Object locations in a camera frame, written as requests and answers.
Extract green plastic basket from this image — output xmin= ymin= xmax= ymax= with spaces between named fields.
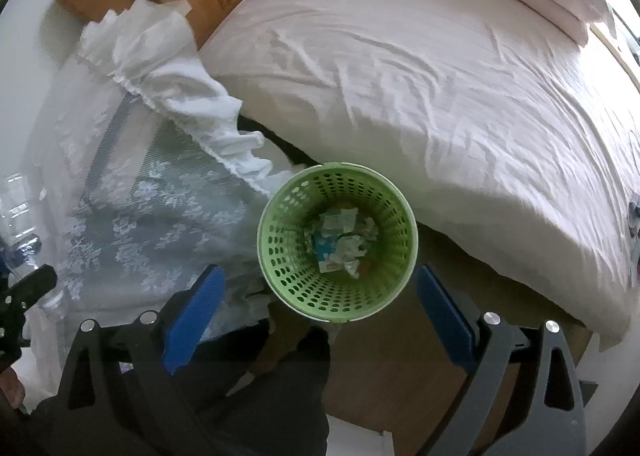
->
xmin=257 ymin=163 xmax=420 ymax=325

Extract teal white packet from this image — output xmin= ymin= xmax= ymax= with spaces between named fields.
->
xmin=336 ymin=235 xmax=378 ymax=280

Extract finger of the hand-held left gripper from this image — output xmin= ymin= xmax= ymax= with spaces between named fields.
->
xmin=0 ymin=235 xmax=41 ymax=287
xmin=0 ymin=265 xmax=58 ymax=368

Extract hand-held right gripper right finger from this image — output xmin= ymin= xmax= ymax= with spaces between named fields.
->
xmin=415 ymin=265 xmax=588 ymax=456

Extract flat pink pillow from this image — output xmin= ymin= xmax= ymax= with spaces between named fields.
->
xmin=452 ymin=0 xmax=593 ymax=47

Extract person's dark trousers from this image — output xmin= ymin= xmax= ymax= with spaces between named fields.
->
xmin=20 ymin=321 xmax=332 ymax=456

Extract clear plastic bottle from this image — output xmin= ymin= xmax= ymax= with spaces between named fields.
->
xmin=0 ymin=175 xmax=69 ymax=323

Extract blue drink carton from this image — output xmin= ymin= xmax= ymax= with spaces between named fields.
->
xmin=311 ymin=231 xmax=342 ymax=261

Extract wooden bed frame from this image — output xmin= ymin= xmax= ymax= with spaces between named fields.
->
xmin=586 ymin=20 xmax=640 ymax=89

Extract white lace tablecloth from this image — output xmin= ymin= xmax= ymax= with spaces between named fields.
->
xmin=20 ymin=0 xmax=312 ymax=417

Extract pale wrapper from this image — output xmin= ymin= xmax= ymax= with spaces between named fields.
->
xmin=319 ymin=208 xmax=358 ymax=237

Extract bed with pink sheet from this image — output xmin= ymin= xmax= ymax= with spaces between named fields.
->
xmin=199 ymin=0 xmax=640 ymax=353

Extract person's left hand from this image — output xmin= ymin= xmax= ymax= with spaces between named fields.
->
xmin=0 ymin=366 xmax=25 ymax=418

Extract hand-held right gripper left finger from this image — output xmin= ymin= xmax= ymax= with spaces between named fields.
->
xmin=47 ymin=263 xmax=237 ymax=456

